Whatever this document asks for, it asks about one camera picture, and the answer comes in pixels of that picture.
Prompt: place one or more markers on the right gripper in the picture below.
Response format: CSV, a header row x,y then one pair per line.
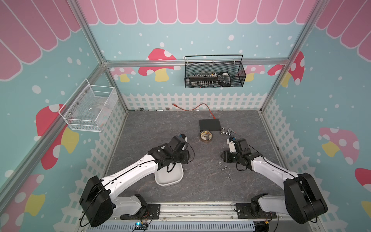
x,y
226,156

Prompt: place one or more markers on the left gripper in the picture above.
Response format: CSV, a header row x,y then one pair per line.
x,y
186,157

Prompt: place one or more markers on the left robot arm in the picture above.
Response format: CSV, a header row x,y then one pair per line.
x,y
100,198

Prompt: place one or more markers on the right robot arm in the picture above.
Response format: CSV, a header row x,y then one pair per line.
x,y
302,199

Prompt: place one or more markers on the white plastic storage box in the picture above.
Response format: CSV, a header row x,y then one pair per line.
x,y
164,178

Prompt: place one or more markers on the black flat square box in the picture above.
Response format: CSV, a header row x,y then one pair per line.
x,y
210,125

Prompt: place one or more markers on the brown tape roll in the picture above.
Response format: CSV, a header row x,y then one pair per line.
x,y
206,136

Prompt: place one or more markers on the small circuit board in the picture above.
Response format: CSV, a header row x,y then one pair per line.
x,y
140,226

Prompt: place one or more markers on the black terminal strip in basket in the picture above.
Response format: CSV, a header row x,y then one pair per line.
x,y
206,81

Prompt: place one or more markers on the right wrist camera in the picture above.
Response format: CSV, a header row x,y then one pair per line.
x,y
238,146

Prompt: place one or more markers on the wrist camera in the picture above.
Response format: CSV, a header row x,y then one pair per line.
x,y
178,143
238,146

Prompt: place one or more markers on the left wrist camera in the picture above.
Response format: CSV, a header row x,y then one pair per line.
x,y
178,143

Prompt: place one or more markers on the aluminium front rail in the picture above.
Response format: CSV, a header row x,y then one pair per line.
x,y
216,210

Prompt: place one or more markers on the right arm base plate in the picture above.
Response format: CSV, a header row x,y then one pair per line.
x,y
252,211

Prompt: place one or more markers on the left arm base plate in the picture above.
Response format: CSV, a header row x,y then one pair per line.
x,y
151,211

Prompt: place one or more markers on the black wire mesh basket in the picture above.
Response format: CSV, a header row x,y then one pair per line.
x,y
228,66

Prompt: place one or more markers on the white wire mesh basket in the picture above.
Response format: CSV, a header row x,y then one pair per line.
x,y
90,107

